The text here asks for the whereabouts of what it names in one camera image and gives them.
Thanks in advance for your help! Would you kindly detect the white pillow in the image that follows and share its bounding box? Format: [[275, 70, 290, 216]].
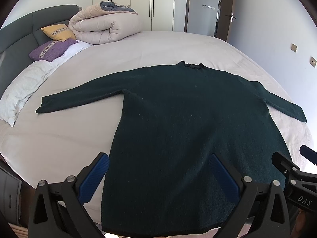
[[1, 41, 91, 127]]

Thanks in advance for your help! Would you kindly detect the wall socket plate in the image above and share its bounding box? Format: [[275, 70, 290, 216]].
[[309, 57, 317, 68]]

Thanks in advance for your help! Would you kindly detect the white bed sheet mattress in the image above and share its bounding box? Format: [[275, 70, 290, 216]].
[[1, 31, 316, 237]]

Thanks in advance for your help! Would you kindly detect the grey bedside cabinet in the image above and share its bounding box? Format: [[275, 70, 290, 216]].
[[0, 160, 22, 225]]

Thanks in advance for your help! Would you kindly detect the dark brown door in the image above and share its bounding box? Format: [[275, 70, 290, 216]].
[[216, 0, 235, 41]]

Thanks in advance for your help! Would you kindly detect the yellow patterned cushion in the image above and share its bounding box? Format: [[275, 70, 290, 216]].
[[41, 24, 76, 41]]

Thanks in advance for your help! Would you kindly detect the rolled beige duvet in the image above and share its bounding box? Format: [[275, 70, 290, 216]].
[[68, 1, 142, 45]]

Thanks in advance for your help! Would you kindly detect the dark green knit sweater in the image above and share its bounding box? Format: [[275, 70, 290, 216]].
[[36, 62, 306, 237]]

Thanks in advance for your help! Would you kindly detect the wall switch plate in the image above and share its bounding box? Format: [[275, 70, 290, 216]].
[[291, 44, 298, 53]]

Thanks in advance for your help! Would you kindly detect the purple patterned cushion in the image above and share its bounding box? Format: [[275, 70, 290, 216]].
[[29, 38, 78, 62]]

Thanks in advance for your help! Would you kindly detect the dark grey upholstered headboard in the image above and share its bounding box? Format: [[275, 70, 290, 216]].
[[0, 5, 82, 94]]

